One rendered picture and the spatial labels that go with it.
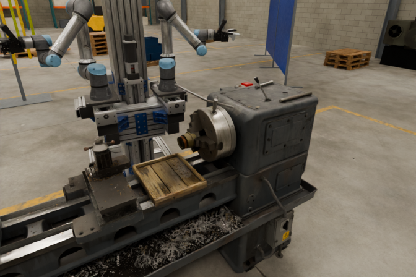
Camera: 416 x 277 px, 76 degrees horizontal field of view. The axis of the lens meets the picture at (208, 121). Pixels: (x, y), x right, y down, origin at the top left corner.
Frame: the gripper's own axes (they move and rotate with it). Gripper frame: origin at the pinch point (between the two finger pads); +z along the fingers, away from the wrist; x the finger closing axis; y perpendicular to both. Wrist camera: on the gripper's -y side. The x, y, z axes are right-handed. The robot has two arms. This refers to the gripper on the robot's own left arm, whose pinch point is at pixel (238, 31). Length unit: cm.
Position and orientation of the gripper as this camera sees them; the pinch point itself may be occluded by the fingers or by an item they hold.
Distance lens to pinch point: 222.5
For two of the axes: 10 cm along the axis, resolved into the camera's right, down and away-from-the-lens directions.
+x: 0.7, 5.3, -8.5
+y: -0.2, 8.5, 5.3
